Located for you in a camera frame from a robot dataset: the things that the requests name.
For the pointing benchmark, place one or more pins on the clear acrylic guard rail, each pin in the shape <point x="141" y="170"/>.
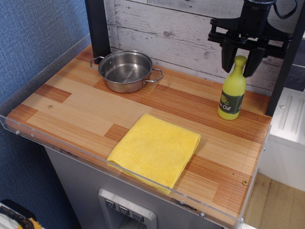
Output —
<point x="75" y="114"/>

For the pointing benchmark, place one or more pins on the black vertical post right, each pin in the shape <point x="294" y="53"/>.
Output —
<point x="287" y="63"/>

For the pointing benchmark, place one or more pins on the silver steel pan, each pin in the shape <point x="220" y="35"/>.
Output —
<point x="126" y="71"/>

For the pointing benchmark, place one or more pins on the black vertical post left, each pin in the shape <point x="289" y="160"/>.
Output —
<point x="97" y="22"/>

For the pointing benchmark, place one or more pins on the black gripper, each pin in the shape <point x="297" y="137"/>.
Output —
<point x="251" y="31"/>

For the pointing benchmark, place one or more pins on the black vertical post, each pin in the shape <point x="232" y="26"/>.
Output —
<point x="287" y="63"/>
<point x="97" y="22"/>

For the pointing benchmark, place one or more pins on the grey toy fridge cabinet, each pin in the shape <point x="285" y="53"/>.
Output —
<point x="81" y="182"/>

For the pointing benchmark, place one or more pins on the white toy sink unit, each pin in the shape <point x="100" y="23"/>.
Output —
<point x="283" y="157"/>

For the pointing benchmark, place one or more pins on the yellow olive oil bottle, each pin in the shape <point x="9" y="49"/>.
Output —
<point x="233" y="91"/>

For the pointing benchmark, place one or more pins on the silver dispenser button panel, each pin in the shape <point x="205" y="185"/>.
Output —
<point x="121" y="213"/>

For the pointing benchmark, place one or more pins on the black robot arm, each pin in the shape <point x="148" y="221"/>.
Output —
<point x="252" y="32"/>

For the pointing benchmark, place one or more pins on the black and yellow object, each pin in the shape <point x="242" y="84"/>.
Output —
<point x="15" y="216"/>

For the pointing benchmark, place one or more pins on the yellow folded cloth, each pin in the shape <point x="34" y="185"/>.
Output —
<point x="155" y="152"/>

